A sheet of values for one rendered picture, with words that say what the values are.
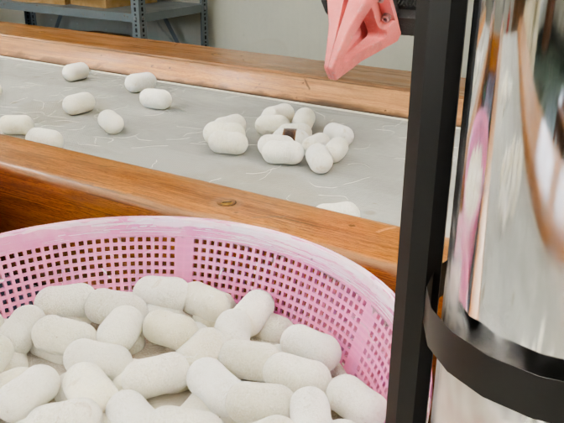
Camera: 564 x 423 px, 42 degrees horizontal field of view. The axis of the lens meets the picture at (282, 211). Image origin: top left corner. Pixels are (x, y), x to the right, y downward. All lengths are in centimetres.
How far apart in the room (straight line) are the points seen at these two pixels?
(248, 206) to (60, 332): 14
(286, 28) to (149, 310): 268
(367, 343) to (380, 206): 19
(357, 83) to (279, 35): 228
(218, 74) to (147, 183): 39
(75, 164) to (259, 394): 27
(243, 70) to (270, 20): 223
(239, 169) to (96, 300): 23
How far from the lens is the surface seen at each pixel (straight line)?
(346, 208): 48
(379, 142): 67
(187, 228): 42
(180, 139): 68
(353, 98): 78
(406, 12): 61
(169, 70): 92
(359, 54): 58
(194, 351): 35
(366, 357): 36
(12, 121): 71
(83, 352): 36
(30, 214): 55
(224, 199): 47
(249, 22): 314
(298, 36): 303
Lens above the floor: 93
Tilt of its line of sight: 22 degrees down
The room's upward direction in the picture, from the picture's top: straight up
